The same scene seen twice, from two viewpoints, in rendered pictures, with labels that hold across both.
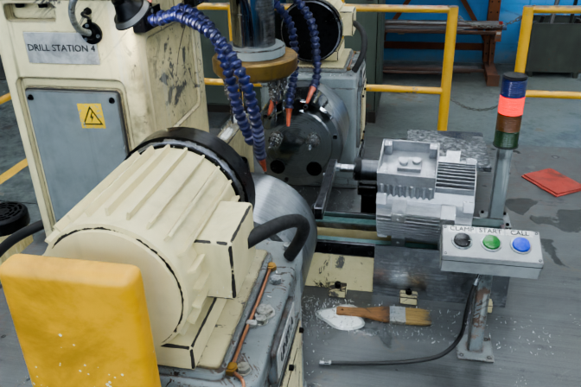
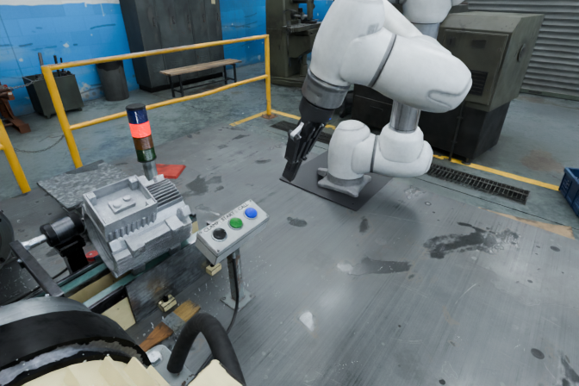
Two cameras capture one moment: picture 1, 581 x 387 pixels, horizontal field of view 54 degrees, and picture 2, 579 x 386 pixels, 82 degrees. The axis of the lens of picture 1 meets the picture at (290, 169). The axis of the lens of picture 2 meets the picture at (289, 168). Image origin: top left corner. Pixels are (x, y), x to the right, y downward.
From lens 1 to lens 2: 0.50 m
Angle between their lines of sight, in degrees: 57
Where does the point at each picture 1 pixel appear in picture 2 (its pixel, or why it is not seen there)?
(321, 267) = not seen: hidden behind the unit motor
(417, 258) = (162, 270)
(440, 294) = (185, 283)
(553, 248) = (207, 208)
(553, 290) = not seen: hidden behind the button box
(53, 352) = not seen: outside the picture
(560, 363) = (278, 266)
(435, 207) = (160, 225)
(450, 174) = (157, 194)
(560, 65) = (67, 105)
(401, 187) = (128, 225)
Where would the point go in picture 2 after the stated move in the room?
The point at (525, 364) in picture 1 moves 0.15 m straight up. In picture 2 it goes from (268, 283) to (266, 242)
